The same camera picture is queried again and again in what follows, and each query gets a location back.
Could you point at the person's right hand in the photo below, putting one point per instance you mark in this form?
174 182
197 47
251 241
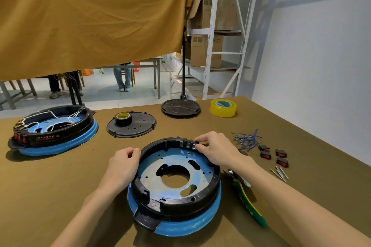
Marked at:
221 151

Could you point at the person's left hand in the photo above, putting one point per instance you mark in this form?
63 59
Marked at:
120 168

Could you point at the person's left fingers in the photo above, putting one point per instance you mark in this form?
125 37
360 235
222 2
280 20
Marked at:
136 154

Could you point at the person's right thumb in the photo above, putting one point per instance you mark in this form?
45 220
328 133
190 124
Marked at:
203 149

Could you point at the black round base blue rim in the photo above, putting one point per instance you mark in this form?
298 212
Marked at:
176 203

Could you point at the person's left forearm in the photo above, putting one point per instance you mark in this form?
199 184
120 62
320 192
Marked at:
87 217

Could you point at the person's right forearm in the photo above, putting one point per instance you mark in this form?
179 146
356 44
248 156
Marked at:
295 212

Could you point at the black round cover plate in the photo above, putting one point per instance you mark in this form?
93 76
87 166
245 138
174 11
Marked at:
139 129

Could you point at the small amber tape roll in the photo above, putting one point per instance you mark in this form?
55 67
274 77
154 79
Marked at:
123 119

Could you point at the yellow tape roll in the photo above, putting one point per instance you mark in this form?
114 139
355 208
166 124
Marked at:
223 109

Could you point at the silver metal pin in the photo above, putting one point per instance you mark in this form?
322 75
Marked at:
275 173
284 173
278 172
280 175

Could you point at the wooden chair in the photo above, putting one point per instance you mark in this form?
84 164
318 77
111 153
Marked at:
132 77

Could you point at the black stand pole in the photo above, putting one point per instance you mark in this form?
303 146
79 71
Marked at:
183 64

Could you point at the red plastic container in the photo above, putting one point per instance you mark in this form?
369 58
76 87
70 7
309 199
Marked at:
136 66

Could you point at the black tripod legs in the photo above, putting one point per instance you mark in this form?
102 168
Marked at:
74 87

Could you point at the grey metal table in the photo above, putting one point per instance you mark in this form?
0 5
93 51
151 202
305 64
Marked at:
145 63

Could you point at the orange bag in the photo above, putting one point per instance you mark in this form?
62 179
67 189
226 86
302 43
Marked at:
87 72

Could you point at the tall brown cardboard box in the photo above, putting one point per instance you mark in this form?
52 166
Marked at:
204 51

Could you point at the white metal shelf rack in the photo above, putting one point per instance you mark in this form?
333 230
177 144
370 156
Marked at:
213 38

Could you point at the open brown cardboard box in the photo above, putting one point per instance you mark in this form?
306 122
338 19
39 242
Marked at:
201 12

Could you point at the mustard yellow cloth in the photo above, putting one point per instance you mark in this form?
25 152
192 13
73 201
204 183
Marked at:
87 15

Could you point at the red black rocker switch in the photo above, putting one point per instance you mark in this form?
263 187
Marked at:
281 153
282 162
265 155
264 148

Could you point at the grey table frame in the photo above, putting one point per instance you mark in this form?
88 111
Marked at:
17 92

